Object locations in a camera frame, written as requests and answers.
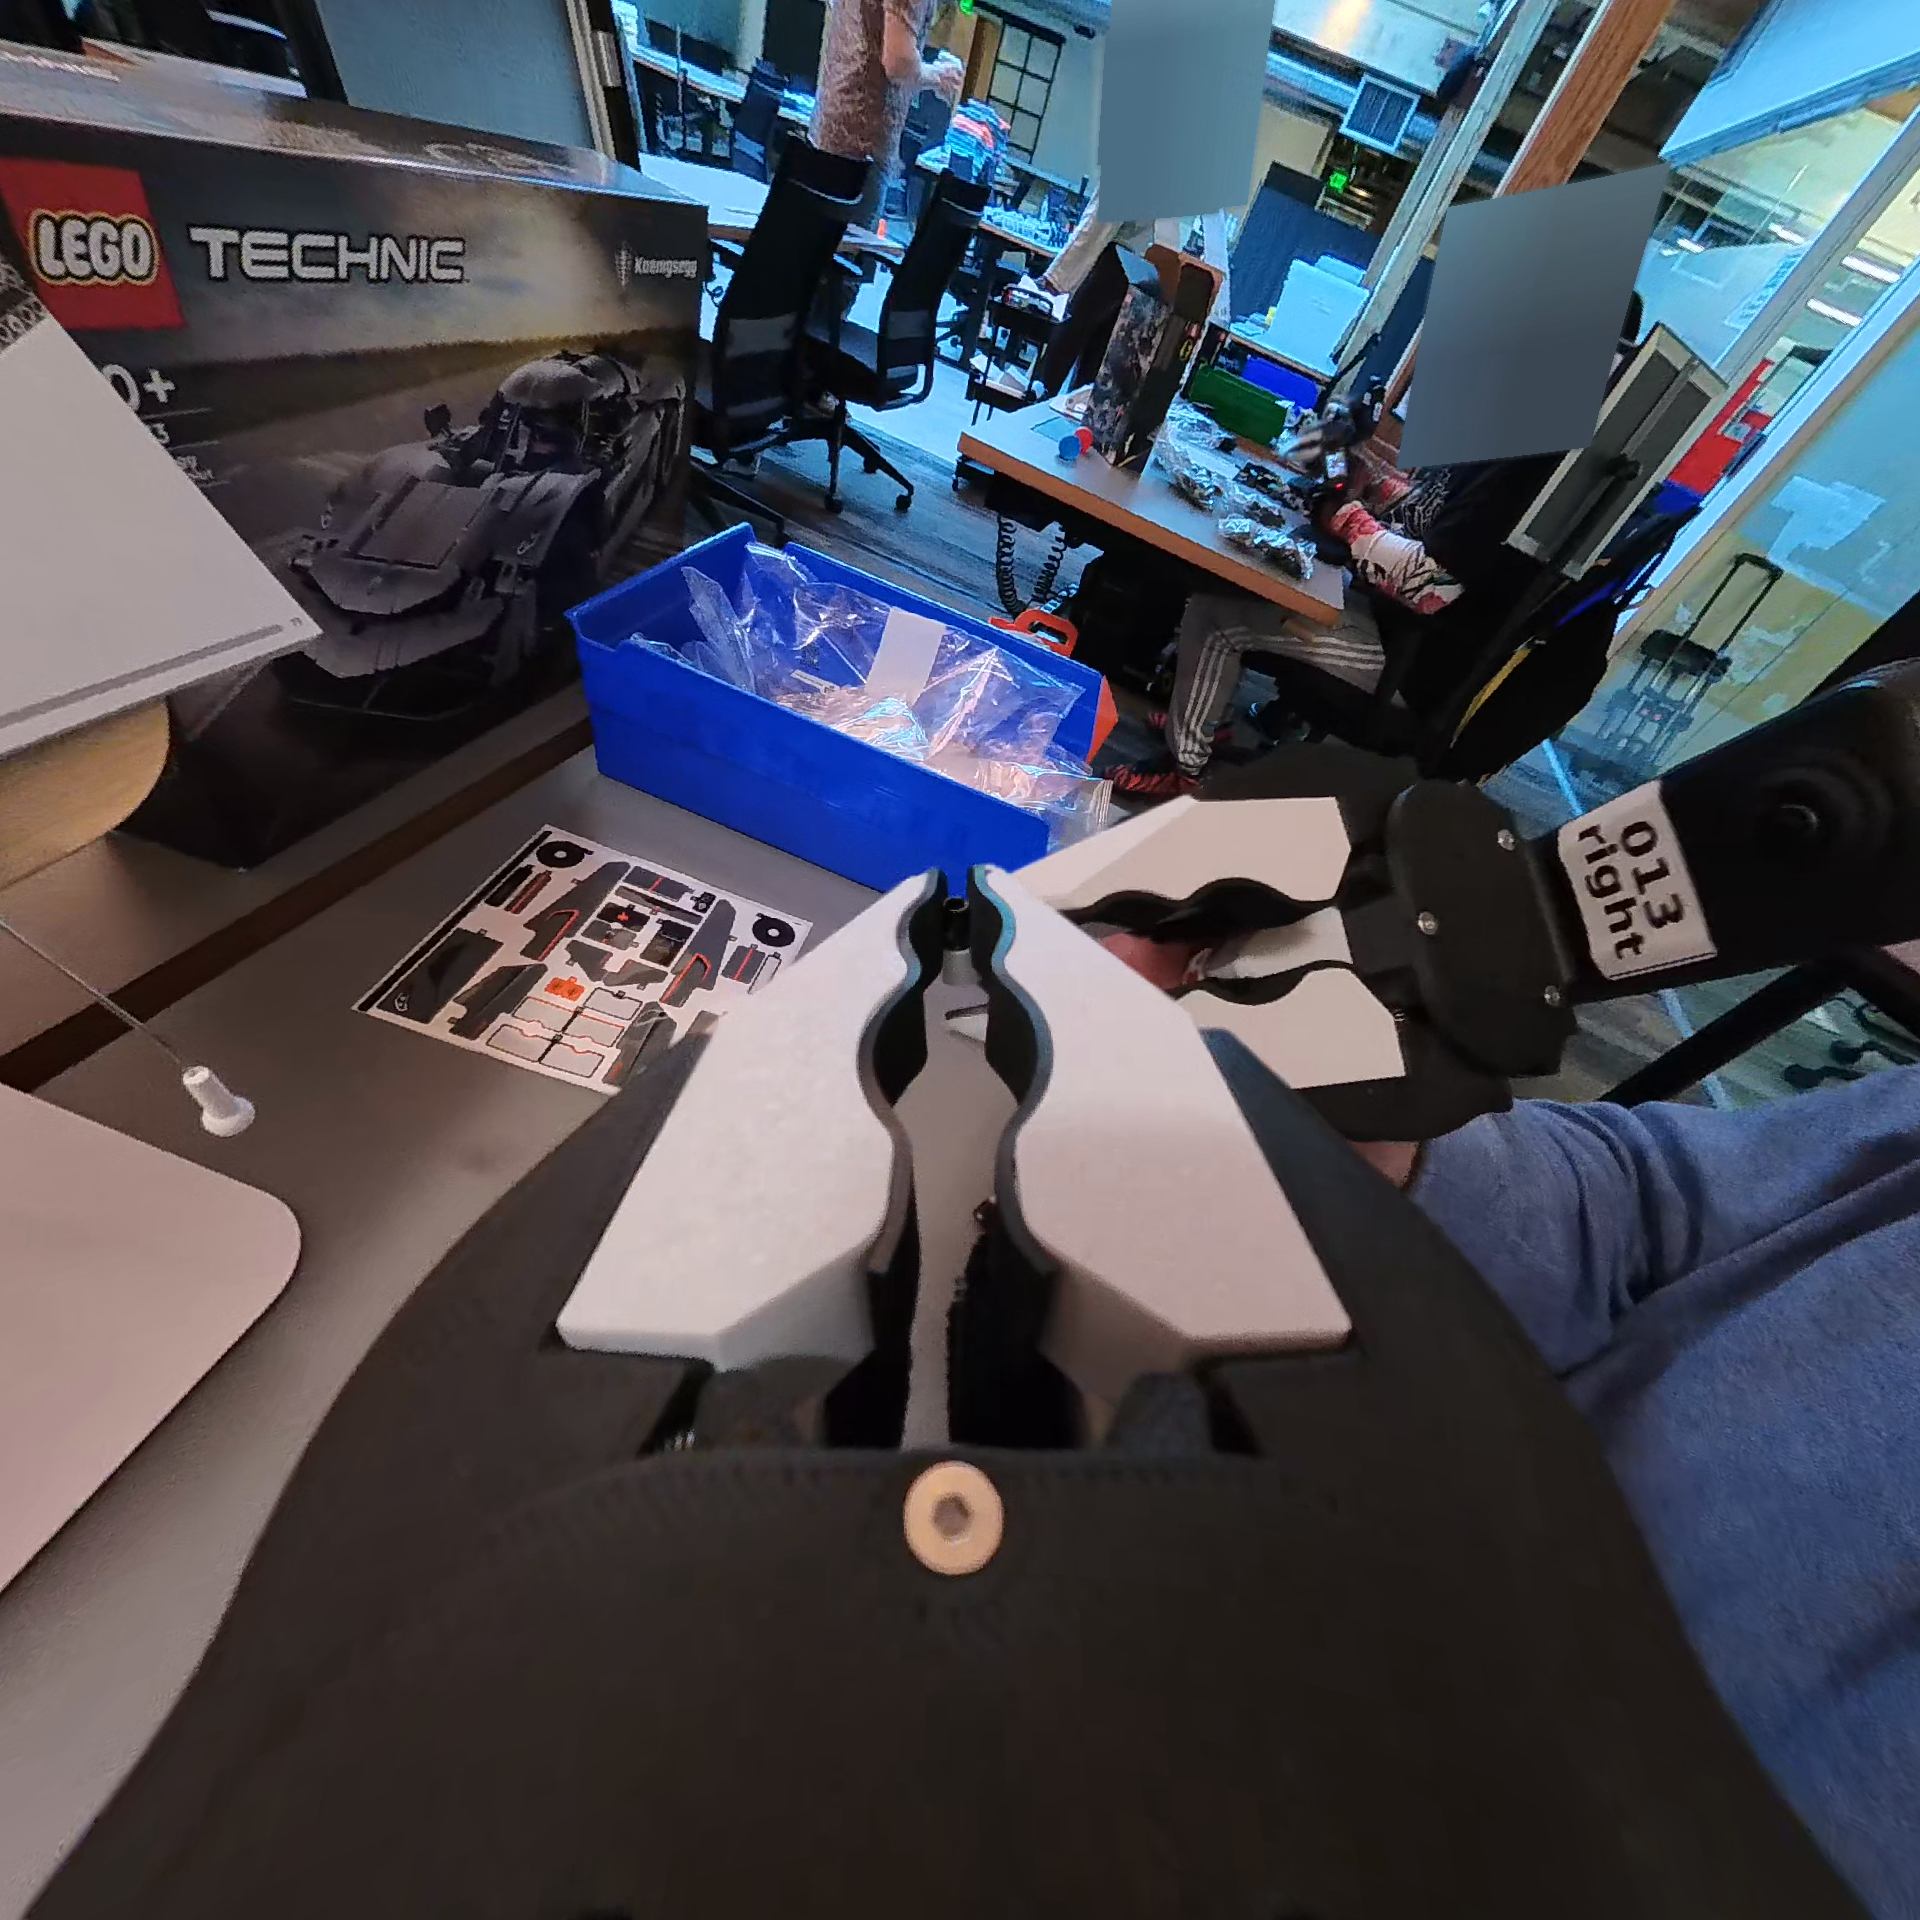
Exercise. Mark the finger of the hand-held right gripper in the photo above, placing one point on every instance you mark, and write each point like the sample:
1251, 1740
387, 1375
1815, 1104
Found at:
1245, 838
1320, 1018

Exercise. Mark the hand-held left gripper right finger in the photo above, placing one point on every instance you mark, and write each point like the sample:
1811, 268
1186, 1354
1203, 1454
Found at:
1170, 1198

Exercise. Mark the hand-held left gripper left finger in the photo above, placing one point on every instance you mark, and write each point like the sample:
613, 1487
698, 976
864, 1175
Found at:
736, 1198

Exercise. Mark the lego sticker sheet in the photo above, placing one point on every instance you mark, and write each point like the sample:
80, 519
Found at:
586, 958

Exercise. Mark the dark lego set box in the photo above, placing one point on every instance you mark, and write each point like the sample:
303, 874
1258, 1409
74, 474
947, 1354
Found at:
450, 421

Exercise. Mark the lego instruction booklet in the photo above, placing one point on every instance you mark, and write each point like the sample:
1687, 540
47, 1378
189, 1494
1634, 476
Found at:
137, 525

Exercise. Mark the orange black object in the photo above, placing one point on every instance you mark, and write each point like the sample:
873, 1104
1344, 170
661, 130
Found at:
1100, 719

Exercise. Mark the wooden background desk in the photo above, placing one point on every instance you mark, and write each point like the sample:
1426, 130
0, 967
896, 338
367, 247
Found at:
1153, 525

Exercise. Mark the pile of clear plastic bags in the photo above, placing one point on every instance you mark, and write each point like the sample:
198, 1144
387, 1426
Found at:
840, 674

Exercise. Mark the green plastic bin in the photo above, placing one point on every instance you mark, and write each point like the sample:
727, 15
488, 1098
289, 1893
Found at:
1237, 403

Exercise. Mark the blue plastic bin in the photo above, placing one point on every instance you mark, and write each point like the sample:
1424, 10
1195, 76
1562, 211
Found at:
721, 734

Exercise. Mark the dark upright box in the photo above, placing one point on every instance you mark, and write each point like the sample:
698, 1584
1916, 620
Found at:
1134, 365

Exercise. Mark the black office chair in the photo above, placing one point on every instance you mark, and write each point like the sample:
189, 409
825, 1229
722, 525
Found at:
779, 299
914, 286

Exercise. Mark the white background table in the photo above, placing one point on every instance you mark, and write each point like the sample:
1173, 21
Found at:
736, 194

